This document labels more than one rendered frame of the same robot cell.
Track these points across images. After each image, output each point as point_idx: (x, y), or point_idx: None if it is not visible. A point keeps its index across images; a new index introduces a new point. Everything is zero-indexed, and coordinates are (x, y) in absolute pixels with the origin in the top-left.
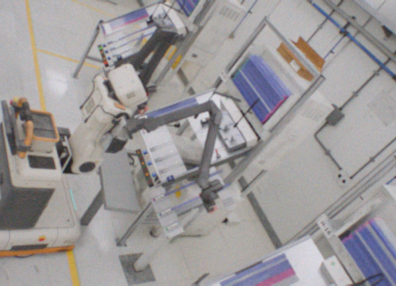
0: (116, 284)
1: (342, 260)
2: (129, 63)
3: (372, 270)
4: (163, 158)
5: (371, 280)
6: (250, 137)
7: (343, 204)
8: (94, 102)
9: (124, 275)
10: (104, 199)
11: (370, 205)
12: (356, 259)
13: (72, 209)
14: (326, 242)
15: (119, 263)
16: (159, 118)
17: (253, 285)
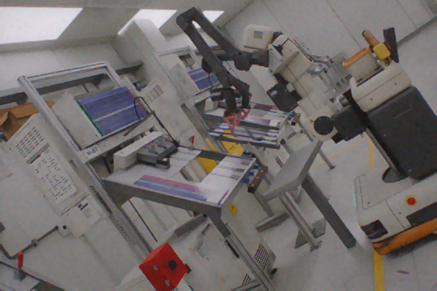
0: (337, 212)
1: (206, 97)
2: (236, 47)
3: (205, 81)
4: (234, 169)
5: (209, 84)
6: (157, 133)
7: (180, 86)
8: (296, 44)
9: (326, 221)
10: (319, 142)
11: (182, 67)
12: (204, 86)
13: (357, 185)
14: (193, 119)
15: (326, 228)
16: None
17: (253, 118)
